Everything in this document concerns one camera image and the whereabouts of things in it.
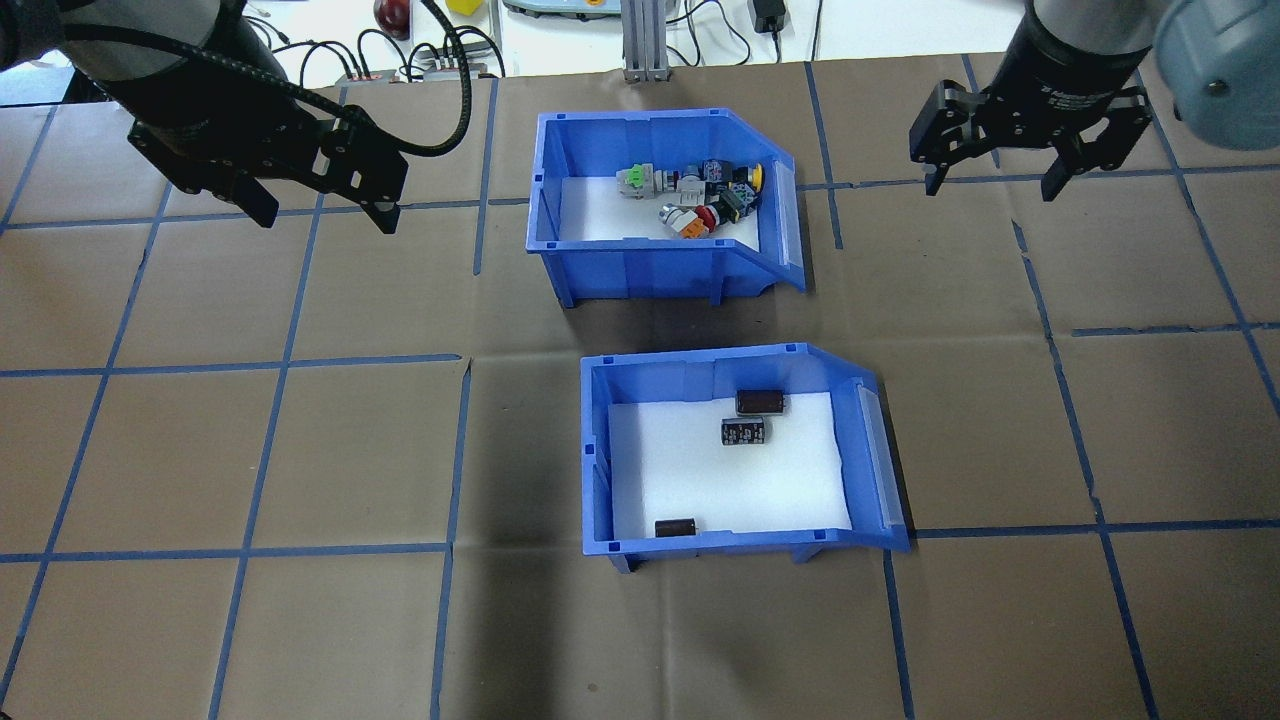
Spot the white foam liner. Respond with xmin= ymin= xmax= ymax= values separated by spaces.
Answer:
xmin=607 ymin=392 xmax=853 ymax=536

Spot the blue plastic storage bin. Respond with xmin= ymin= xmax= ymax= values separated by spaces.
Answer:
xmin=527 ymin=108 xmax=809 ymax=309
xmin=580 ymin=343 xmax=913 ymax=574

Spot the silver button orange block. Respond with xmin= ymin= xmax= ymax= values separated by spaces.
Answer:
xmin=658 ymin=203 xmax=709 ymax=241

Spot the aluminium profile post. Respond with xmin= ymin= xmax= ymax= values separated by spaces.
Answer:
xmin=621 ymin=0 xmax=674 ymax=84

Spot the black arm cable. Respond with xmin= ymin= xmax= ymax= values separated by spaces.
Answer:
xmin=55 ymin=0 xmax=476 ymax=159

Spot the yellow push button switch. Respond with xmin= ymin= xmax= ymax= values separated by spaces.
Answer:
xmin=700 ymin=158 xmax=766 ymax=196

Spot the grey blue teach pendant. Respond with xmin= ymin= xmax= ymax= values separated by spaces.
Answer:
xmin=503 ymin=0 xmax=623 ymax=21

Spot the pile of push-button switches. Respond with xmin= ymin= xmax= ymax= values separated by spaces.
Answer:
xmin=558 ymin=175 xmax=763 ymax=244

